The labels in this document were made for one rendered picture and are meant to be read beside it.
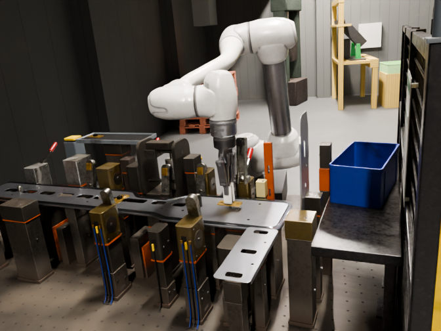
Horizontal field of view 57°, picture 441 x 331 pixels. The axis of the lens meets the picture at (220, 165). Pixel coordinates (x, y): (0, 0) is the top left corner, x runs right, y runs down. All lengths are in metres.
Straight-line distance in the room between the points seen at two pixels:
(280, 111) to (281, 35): 0.36
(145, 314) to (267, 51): 1.13
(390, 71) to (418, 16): 2.19
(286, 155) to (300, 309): 0.90
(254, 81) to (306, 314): 9.16
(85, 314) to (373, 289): 1.00
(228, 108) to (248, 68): 9.00
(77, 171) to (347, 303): 1.22
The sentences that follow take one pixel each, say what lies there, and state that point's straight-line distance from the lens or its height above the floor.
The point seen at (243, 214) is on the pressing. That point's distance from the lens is 1.39.
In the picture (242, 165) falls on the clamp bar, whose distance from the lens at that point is 1.53.
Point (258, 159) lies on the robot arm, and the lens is 2.05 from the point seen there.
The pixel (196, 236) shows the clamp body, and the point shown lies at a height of 1.00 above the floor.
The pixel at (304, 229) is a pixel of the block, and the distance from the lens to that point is 1.20.
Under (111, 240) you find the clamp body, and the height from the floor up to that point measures 0.93.
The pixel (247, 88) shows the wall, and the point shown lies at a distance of 10.34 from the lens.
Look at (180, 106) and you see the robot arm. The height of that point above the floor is 1.38.
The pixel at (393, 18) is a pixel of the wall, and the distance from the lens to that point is 10.22.
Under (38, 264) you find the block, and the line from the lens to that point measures 1.82.
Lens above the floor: 1.58
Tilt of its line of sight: 18 degrees down
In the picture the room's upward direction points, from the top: 5 degrees counter-clockwise
